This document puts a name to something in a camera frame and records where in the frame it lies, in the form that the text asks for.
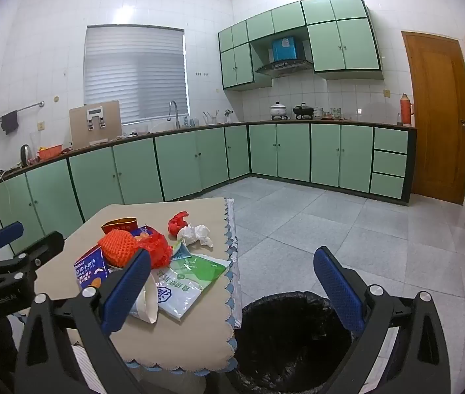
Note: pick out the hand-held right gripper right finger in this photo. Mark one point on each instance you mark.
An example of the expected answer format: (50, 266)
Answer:
(339, 291)

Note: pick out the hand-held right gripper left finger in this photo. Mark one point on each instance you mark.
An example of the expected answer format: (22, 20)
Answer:
(125, 291)

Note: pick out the blue snack packet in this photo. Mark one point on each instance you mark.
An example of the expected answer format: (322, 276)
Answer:
(88, 271)

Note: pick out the orange foam fruit net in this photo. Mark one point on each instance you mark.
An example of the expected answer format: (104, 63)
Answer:
(117, 246)

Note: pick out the red mesh bag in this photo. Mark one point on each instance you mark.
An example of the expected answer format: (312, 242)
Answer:
(159, 252)

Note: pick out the white teal printed packet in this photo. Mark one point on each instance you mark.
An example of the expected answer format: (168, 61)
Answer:
(179, 300)

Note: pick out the trash bin with black liner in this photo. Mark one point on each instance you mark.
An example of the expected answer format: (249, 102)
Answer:
(290, 336)

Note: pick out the small white green wrapper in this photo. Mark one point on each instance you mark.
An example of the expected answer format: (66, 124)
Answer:
(181, 250)

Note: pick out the green plastic packet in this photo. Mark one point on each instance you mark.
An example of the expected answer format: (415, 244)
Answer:
(199, 271)

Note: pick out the red plastic bag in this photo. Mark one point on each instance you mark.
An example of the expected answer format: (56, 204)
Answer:
(177, 223)

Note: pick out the white tissue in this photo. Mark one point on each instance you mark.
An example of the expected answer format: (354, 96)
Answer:
(193, 234)

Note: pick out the electric kettle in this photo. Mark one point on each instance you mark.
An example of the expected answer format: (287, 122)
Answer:
(25, 156)

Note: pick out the white knit garment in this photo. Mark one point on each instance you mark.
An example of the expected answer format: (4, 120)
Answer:
(86, 369)

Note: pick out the orange basket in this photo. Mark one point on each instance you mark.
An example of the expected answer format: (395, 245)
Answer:
(49, 152)

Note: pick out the dark towel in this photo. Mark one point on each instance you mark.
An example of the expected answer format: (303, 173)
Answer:
(10, 122)

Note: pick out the white lace table cover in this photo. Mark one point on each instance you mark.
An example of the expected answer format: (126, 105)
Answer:
(232, 221)

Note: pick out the green base cabinets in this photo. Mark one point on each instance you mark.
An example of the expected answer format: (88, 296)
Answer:
(175, 164)

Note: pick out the white clip holder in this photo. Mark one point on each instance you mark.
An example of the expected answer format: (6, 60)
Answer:
(95, 117)

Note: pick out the black wok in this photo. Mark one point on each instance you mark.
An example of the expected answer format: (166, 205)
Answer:
(303, 111)

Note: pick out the metal faucet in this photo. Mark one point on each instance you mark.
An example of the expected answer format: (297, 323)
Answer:
(174, 111)

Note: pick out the white cooking pot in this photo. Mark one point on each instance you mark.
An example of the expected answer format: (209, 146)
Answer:
(277, 111)

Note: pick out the white window blind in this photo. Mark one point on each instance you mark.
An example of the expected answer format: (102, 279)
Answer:
(133, 74)

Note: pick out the red thermos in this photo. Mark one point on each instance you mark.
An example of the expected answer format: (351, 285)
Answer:
(405, 111)

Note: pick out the utensil holder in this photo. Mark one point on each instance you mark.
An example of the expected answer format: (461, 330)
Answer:
(211, 118)

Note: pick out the range hood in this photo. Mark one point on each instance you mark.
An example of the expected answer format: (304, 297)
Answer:
(283, 67)

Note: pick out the blue box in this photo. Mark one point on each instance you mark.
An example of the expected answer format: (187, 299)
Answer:
(284, 49)

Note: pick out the metal towel rail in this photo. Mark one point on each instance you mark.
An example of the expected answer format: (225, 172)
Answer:
(27, 107)

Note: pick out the green wall cabinets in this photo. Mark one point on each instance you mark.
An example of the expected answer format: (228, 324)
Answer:
(339, 45)

